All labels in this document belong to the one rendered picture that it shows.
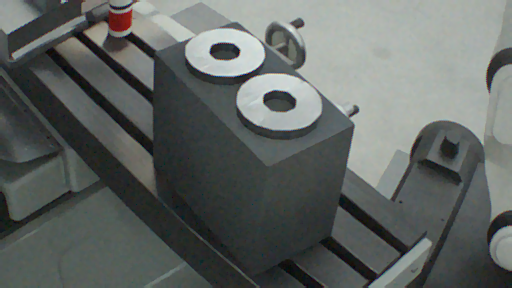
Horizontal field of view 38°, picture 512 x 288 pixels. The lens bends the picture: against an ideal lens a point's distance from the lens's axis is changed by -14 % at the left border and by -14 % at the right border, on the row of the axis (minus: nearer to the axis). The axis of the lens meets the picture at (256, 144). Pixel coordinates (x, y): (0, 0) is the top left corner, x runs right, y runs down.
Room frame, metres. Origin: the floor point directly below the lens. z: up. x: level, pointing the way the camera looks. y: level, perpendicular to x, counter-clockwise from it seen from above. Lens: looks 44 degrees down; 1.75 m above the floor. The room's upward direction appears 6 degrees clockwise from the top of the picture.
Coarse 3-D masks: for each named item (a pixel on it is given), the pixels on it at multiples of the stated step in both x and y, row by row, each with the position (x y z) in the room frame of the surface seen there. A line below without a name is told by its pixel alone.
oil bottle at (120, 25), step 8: (112, 0) 1.03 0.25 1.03; (120, 0) 1.03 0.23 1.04; (128, 0) 1.04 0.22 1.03; (112, 8) 1.03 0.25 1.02; (120, 8) 1.03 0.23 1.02; (128, 8) 1.04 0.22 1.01; (112, 16) 1.03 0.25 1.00; (120, 16) 1.03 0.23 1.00; (128, 16) 1.04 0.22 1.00; (112, 24) 1.03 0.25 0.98; (120, 24) 1.03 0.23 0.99; (128, 24) 1.04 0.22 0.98; (112, 32) 1.03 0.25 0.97; (120, 32) 1.03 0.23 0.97; (128, 32) 1.04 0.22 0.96
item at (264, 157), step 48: (192, 48) 0.75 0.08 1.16; (240, 48) 0.76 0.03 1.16; (192, 96) 0.69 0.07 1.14; (240, 96) 0.68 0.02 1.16; (288, 96) 0.69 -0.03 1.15; (192, 144) 0.69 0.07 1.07; (240, 144) 0.63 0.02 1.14; (288, 144) 0.63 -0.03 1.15; (336, 144) 0.65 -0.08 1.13; (192, 192) 0.69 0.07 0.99; (240, 192) 0.62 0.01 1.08; (288, 192) 0.62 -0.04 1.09; (336, 192) 0.67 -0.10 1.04; (240, 240) 0.62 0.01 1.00; (288, 240) 0.62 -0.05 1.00
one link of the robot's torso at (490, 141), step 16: (496, 80) 0.95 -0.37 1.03; (496, 96) 0.95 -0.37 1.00; (496, 112) 0.94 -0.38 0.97; (496, 128) 0.93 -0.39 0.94; (496, 144) 0.95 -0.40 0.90; (496, 160) 0.96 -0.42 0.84; (496, 176) 0.97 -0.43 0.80; (496, 192) 0.96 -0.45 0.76; (496, 208) 0.96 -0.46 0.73; (496, 224) 0.94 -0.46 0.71
